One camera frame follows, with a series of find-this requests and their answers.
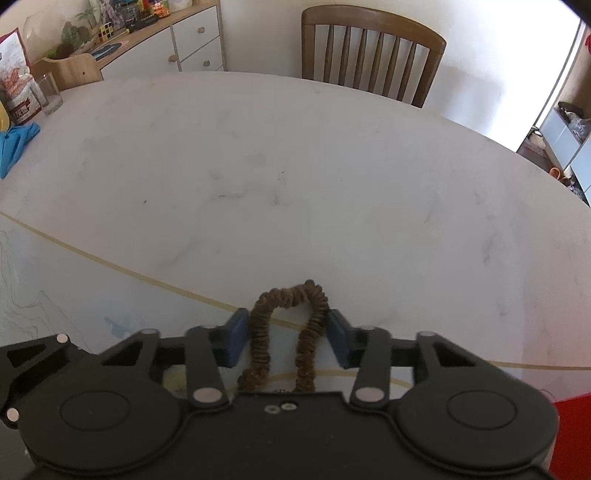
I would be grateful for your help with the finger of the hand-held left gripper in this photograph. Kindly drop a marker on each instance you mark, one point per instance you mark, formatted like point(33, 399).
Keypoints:
point(46, 364)

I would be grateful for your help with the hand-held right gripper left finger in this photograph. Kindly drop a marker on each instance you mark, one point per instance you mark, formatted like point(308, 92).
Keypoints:
point(238, 340)

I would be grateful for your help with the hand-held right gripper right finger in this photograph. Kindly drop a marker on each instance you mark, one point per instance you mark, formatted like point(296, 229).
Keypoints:
point(339, 342)

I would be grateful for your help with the white cardboard box red rim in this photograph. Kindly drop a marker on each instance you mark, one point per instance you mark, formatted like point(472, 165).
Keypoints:
point(572, 438)

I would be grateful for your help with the blue cloth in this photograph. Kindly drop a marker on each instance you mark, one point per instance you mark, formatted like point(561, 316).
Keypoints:
point(16, 145)

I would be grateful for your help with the yellow object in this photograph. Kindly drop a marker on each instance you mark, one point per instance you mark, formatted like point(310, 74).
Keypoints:
point(3, 117)

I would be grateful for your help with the drinking glass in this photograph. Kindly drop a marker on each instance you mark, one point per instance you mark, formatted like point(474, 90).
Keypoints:
point(48, 94)

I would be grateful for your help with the pair of orange slippers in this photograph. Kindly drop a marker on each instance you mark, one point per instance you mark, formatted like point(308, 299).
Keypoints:
point(555, 173)

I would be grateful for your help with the red snack bag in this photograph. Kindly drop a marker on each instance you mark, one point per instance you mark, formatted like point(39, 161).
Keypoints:
point(16, 78)

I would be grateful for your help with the white and wood cabinet unit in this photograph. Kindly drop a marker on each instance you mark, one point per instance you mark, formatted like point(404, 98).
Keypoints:
point(570, 147)

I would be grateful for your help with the white sideboard with wooden top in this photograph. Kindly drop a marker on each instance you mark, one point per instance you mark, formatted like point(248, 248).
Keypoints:
point(194, 41)

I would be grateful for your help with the brown wooden slat-back chair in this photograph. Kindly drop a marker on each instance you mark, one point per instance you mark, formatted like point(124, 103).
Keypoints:
point(369, 41)

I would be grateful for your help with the grey plastic bag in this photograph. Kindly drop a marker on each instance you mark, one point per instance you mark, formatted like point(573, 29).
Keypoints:
point(579, 124)

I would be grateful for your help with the glass terrarium bowl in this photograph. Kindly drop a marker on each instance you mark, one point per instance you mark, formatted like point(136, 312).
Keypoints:
point(69, 30)

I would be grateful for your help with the colourful puzzle cube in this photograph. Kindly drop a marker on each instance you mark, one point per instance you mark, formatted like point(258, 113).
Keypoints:
point(105, 31)

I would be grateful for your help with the orange label jar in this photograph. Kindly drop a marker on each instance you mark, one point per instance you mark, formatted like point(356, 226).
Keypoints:
point(161, 7)

